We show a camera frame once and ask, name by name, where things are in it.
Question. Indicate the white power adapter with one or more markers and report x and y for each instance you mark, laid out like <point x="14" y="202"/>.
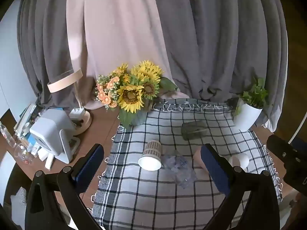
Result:
<point x="77" y="113"/>

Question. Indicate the houndstooth paper cup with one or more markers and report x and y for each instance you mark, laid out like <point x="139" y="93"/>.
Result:
<point x="152" y="149"/>

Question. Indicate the white small box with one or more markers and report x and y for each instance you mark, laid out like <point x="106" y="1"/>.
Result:
<point x="45" y="159"/>

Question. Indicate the beige cup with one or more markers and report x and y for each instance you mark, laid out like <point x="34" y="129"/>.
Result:
<point x="197" y="159"/>

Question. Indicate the potted plant in white pot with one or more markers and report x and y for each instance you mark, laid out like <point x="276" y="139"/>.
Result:
<point x="247" y="117"/>

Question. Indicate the beige curtain tieback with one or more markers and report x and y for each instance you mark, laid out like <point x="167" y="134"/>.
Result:
<point x="63" y="80"/>

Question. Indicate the grey-green vase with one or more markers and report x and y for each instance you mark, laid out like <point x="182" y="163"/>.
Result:
<point x="136" y="119"/>

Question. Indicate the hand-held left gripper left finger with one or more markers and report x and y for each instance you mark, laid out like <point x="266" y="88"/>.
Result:
<point x="89" y="169"/>

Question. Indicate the green glass container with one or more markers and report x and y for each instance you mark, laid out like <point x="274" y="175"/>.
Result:
<point x="194" y="130"/>

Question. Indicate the clear plastic bottle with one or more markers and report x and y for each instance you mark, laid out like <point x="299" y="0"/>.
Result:
<point x="7" y="134"/>
<point x="22" y="153"/>

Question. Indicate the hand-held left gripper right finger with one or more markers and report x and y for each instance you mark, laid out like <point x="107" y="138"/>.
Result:
<point x="214" y="170"/>

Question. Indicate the checked grey tablecloth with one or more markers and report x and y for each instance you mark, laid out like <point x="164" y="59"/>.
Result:
<point x="144" y="196"/>

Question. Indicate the white desktop appliance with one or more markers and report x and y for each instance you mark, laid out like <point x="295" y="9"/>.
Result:
<point x="48" y="129"/>

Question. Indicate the beige curtain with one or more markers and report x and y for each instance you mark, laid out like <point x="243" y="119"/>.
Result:
<point x="115" y="28"/>

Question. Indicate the grey curtain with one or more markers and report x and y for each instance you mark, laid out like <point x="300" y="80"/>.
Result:
<point x="43" y="40"/>
<point x="215" y="40"/>

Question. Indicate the white cup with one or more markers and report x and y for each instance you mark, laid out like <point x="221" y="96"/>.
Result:
<point x="239" y="159"/>

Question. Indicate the sunflower bouquet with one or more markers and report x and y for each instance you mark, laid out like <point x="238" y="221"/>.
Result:
<point x="130" y="95"/>

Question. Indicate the clear plastic cup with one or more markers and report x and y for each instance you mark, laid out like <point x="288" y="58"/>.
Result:
<point x="178" y="170"/>

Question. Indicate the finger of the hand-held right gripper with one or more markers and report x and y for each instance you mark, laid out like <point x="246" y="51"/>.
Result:
<point x="287" y="157"/>

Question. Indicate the stack of books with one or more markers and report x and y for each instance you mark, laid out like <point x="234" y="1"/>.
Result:
<point x="25" y="119"/>

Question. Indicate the white round dish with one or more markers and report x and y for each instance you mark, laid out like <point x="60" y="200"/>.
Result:
<point x="85" y="124"/>

